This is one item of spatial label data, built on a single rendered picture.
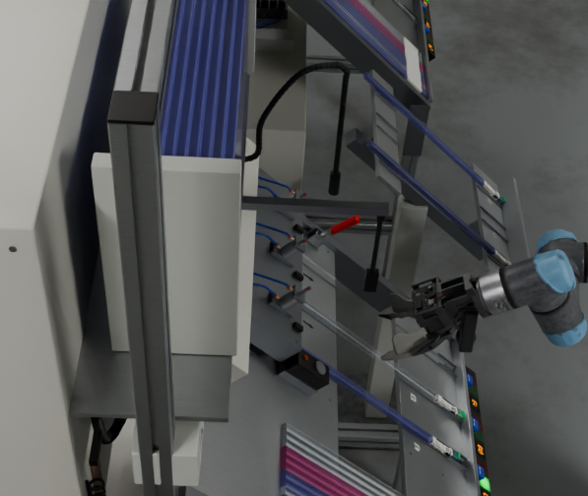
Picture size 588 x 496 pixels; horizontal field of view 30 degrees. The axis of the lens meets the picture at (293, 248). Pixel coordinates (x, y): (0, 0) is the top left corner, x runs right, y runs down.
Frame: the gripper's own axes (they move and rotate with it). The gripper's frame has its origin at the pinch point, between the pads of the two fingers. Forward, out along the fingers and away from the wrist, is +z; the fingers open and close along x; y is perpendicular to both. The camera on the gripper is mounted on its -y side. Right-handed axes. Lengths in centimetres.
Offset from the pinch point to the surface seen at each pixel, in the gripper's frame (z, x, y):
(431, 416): 0.6, 4.7, -20.6
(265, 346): 9.0, 17.0, 26.7
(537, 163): -8, -157, -119
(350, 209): -12.3, 6.3, 37.9
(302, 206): -6.4, 6.3, 42.0
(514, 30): -10, -235, -121
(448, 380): -1.0, -7.7, -27.4
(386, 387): 34, -48, -74
